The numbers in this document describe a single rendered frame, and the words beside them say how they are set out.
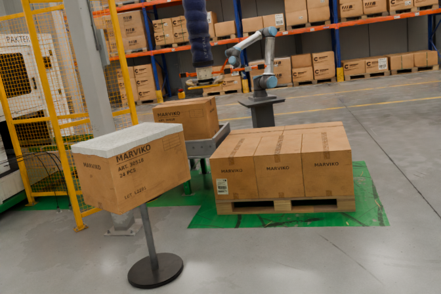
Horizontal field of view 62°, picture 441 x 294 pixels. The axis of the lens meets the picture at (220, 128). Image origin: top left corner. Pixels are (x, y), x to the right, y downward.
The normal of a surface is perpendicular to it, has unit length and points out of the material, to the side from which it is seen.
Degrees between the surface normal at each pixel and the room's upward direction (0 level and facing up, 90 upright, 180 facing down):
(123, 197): 90
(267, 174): 90
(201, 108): 90
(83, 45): 90
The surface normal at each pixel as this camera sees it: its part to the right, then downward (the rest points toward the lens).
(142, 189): 0.76, 0.04
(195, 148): -0.23, 0.25
